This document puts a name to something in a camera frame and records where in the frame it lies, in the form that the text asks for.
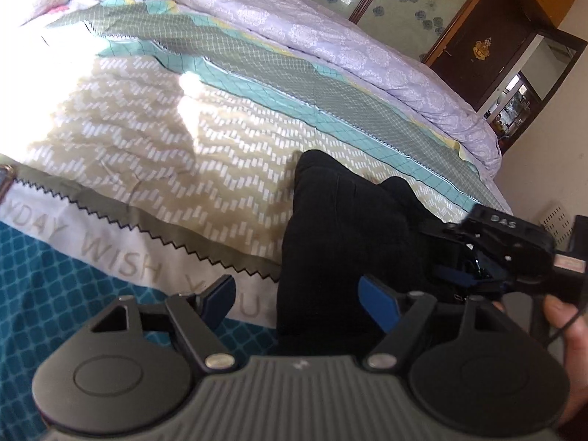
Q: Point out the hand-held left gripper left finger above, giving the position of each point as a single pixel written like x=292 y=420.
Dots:
x=220 y=296

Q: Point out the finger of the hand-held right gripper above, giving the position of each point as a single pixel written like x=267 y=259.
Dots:
x=443 y=230
x=459 y=278

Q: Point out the person's right hand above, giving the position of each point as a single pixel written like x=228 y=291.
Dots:
x=576 y=358

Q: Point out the dark wooden cabinet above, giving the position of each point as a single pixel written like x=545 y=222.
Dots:
x=482 y=50

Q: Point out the white perforated wall box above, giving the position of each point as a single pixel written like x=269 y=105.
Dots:
x=556 y=223

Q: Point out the lilac floral duvet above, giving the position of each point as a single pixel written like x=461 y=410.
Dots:
x=321 y=32

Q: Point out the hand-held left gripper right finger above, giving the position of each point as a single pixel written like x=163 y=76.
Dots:
x=376 y=303

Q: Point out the patterned teal bedspread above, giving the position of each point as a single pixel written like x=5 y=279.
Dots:
x=161 y=156

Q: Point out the wardrobe with floral glass panels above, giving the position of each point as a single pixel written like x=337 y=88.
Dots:
x=399 y=0

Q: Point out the black pants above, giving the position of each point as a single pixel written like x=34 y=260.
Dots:
x=349 y=239

